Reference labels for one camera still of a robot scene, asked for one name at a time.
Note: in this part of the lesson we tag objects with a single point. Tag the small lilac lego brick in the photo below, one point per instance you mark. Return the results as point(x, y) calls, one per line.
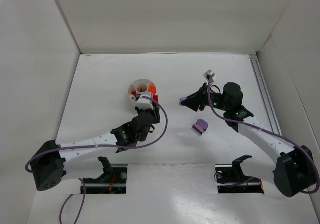
point(181, 100)

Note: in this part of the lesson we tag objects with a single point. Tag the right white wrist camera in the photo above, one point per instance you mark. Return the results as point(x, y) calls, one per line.
point(210, 75)

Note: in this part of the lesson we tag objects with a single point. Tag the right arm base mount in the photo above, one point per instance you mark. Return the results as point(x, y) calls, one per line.
point(231, 179)

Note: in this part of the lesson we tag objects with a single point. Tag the red lego brick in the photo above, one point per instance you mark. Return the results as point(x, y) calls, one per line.
point(156, 98)

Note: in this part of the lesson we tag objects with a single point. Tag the aluminium rail right side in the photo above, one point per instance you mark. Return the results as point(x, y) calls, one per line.
point(268, 104)

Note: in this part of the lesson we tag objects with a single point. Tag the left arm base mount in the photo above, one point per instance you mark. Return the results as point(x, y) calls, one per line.
point(112, 184)

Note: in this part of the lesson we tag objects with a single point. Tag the white round divided container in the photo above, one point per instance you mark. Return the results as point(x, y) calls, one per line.
point(137, 84)

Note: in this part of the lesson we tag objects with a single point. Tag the purple lego butterfly piece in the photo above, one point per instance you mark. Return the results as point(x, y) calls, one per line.
point(200, 127)

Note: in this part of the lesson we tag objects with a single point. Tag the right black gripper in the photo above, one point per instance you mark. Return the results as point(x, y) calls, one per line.
point(201, 99)

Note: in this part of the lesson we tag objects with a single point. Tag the orange round lego piece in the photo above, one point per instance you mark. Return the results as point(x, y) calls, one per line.
point(152, 89)

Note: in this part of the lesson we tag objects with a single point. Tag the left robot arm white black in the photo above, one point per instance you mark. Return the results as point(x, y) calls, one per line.
point(54, 163)

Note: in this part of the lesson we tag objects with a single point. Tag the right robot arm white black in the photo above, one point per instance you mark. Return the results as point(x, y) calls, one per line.
point(293, 169)

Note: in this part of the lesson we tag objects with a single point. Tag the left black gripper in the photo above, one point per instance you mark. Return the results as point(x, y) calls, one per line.
point(143, 110)

